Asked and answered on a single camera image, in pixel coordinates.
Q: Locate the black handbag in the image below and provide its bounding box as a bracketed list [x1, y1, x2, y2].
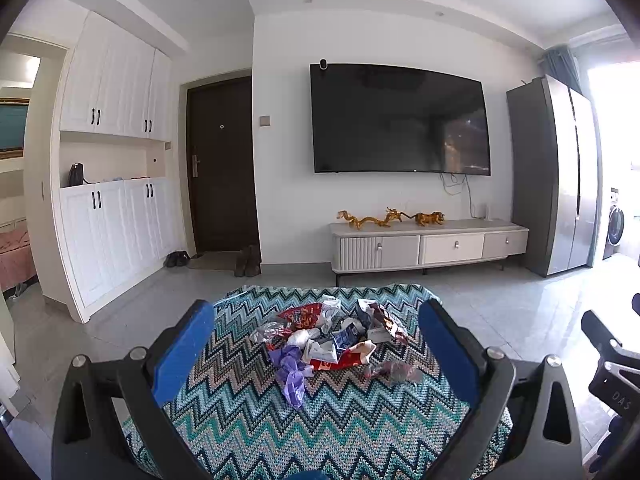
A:
[67, 162, 91, 186]

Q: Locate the blue grey curtain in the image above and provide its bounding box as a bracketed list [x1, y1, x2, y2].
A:
[539, 44, 582, 93]

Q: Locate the framed teal picture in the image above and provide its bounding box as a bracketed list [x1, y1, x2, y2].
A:
[0, 98, 29, 159]

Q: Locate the white upper wall cabinet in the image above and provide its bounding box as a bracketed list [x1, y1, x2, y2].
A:
[60, 12, 171, 141]

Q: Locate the golden dragon figurine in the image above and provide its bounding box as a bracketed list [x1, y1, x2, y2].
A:
[336, 208, 406, 230]

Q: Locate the purple plastic bag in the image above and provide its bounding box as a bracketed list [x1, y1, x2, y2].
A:
[269, 344, 314, 410]

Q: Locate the washing machine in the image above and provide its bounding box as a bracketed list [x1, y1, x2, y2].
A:
[603, 188, 625, 259]

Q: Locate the large black wall television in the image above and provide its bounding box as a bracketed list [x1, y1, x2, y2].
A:
[309, 62, 491, 177]

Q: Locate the teal zigzag rug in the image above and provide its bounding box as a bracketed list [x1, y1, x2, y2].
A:
[164, 284, 470, 479]

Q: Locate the golden tiger figurine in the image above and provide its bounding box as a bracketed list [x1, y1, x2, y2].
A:
[411, 211, 445, 226]

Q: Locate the grey double-door refrigerator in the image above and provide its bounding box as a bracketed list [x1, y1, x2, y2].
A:
[506, 76, 599, 276]

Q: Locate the black shoes pair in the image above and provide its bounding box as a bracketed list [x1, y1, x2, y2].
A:
[164, 250, 190, 268]

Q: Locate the white lower shoe cabinet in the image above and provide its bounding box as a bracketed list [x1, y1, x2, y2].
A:
[60, 177, 179, 318]

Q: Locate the white TV cabinet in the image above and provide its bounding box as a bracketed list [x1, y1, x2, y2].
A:
[330, 219, 529, 281]

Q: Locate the dark brown entrance door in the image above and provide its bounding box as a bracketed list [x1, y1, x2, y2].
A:
[186, 77, 259, 252]

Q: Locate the red snack wrapper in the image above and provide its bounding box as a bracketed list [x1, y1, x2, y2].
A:
[278, 302, 322, 332]

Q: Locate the brown boots pair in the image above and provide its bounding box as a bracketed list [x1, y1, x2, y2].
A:
[234, 245, 262, 278]

